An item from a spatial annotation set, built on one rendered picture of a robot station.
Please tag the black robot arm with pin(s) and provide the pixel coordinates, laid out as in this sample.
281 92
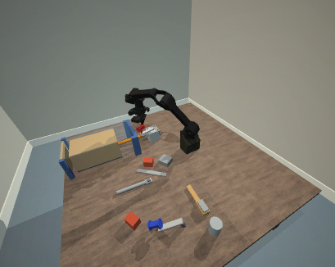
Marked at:
137 96

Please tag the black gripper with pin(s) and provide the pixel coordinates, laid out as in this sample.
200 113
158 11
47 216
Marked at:
140 114

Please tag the clear-panelled rack with blue posts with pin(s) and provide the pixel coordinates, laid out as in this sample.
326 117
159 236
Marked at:
90 150

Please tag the orange cube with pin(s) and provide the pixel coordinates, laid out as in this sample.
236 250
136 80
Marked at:
148 162
132 220

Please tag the grey cylinder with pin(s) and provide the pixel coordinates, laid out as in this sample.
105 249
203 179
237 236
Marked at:
215 226

